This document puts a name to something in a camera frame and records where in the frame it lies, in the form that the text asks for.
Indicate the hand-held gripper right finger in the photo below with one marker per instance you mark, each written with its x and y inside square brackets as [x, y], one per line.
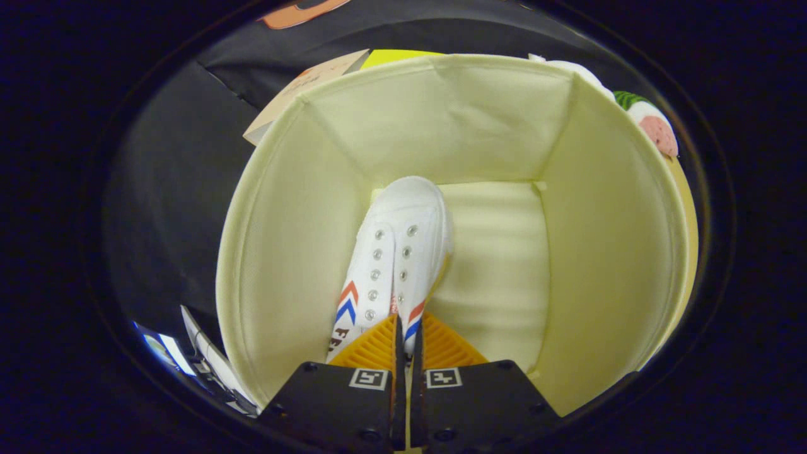
[473, 403]

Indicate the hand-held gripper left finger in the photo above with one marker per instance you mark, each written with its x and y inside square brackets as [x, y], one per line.
[340, 403]

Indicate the white striped canvas shoe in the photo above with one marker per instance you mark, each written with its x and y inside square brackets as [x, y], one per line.
[410, 208]

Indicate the cream fabric storage box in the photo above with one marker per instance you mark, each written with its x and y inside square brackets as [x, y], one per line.
[492, 126]

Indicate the white sheet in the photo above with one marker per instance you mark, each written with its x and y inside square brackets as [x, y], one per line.
[214, 366]

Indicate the blue printed poster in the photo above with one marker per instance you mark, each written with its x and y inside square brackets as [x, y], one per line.
[161, 350]

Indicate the watermelon slice plush toy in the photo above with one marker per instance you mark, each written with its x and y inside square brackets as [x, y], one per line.
[656, 132]

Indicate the beige book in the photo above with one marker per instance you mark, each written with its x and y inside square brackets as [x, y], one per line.
[315, 72]

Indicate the white plush toy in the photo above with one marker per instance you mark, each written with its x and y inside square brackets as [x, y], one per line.
[580, 72]

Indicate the yellow book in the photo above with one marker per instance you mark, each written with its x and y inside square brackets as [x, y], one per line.
[394, 57]

